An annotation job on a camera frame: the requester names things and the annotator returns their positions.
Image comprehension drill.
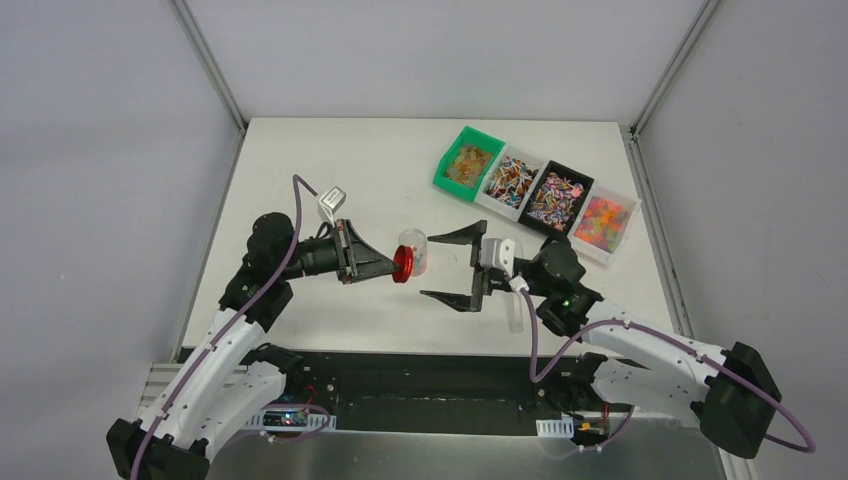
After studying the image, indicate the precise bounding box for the red jar lid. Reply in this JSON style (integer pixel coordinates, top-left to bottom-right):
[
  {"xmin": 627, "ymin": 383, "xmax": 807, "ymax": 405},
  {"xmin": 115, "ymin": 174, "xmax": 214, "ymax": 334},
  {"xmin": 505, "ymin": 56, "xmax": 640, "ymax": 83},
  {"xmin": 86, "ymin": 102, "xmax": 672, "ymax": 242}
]
[{"xmin": 392, "ymin": 245, "xmax": 415, "ymax": 284}]

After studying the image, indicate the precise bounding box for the white gummy bin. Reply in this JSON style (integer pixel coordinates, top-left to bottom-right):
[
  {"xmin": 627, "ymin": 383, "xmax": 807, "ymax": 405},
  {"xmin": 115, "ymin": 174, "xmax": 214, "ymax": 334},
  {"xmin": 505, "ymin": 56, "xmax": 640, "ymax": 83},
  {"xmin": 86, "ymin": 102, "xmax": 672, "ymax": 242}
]
[{"xmin": 568, "ymin": 182, "xmax": 641, "ymax": 267}]

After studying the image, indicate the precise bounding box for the clear plastic jar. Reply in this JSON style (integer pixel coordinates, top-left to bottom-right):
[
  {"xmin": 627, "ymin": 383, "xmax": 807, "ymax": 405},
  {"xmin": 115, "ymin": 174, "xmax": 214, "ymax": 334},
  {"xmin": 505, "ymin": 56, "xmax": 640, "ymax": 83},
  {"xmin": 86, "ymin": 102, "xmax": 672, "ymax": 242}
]
[{"xmin": 398, "ymin": 228, "xmax": 428, "ymax": 277}]

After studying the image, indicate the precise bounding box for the aluminium frame rail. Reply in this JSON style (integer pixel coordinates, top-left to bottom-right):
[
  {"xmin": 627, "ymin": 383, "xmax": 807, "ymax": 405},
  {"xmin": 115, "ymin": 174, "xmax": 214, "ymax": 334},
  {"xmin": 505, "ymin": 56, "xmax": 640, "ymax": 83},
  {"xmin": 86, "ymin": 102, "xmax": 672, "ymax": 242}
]
[{"xmin": 134, "ymin": 363, "xmax": 184, "ymax": 419}]

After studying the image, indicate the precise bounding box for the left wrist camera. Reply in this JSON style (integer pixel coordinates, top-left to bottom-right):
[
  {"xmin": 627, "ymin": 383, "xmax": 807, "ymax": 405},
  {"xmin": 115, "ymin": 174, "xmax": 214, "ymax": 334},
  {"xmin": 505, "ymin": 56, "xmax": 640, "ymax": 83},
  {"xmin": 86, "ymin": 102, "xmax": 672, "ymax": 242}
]
[{"xmin": 317, "ymin": 186, "xmax": 347, "ymax": 225}]

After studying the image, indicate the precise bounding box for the green candy bin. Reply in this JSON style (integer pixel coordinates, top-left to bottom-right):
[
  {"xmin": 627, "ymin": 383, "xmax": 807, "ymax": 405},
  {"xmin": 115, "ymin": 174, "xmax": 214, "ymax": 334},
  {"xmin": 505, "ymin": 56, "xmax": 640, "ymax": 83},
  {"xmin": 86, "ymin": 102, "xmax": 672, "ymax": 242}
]
[{"xmin": 433, "ymin": 126, "xmax": 506, "ymax": 202}]

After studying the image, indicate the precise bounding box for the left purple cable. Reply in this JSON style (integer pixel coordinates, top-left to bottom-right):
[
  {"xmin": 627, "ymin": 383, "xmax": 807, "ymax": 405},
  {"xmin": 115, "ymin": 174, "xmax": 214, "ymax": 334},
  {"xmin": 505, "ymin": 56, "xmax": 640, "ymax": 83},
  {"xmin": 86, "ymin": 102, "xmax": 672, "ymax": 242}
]
[{"xmin": 129, "ymin": 174, "xmax": 321, "ymax": 480}]

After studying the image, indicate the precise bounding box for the black candy bin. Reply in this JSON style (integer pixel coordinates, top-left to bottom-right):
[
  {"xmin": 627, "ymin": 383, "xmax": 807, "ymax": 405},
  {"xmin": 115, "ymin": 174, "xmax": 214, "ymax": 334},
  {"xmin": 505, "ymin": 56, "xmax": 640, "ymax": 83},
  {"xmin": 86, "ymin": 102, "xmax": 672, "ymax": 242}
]
[{"xmin": 517, "ymin": 161, "xmax": 595, "ymax": 236}]

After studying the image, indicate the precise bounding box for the white lollipop bin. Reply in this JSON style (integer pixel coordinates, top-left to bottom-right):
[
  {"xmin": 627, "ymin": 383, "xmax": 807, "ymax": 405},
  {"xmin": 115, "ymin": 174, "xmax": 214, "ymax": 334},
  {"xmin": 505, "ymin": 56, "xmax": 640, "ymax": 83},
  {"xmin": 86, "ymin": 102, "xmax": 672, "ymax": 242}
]
[{"xmin": 474, "ymin": 143, "xmax": 549, "ymax": 221}]

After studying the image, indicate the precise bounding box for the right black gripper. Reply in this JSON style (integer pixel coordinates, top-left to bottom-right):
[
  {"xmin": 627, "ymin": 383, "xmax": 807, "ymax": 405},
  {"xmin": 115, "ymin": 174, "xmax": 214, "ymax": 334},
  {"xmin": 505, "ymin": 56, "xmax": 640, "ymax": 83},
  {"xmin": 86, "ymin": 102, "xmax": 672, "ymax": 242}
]
[{"xmin": 422, "ymin": 221, "xmax": 552, "ymax": 312}]

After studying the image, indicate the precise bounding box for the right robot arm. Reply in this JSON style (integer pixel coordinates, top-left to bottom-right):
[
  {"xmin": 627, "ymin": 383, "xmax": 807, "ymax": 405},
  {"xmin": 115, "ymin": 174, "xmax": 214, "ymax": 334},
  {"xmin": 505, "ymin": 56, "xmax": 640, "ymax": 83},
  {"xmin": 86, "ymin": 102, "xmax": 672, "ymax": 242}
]
[{"xmin": 428, "ymin": 220, "xmax": 782, "ymax": 459}]

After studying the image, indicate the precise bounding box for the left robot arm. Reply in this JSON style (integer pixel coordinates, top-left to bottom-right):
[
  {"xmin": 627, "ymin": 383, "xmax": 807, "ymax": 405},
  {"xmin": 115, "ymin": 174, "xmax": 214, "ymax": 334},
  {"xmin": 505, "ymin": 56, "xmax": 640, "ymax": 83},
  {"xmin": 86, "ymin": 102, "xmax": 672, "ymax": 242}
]
[{"xmin": 106, "ymin": 212, "xmax": 414, "ymax": 479}]

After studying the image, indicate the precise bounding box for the clear plastic scoop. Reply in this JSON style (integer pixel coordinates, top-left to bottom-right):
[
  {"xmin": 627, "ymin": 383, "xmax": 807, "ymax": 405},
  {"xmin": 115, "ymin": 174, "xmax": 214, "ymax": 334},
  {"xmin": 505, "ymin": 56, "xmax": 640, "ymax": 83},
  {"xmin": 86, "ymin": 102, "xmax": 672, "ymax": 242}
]
[{"xmin": 506, "ymin": 241, "xmax": 526, "ymax": 334}]

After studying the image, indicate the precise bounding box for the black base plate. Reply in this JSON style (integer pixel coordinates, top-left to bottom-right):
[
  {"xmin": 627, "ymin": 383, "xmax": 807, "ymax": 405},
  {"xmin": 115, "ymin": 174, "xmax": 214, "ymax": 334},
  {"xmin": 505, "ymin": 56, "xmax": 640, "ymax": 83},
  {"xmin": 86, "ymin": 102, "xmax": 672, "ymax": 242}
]
[{"xmin": 225, "ymin": 349, "xmax": 637, "ymax": 437}]

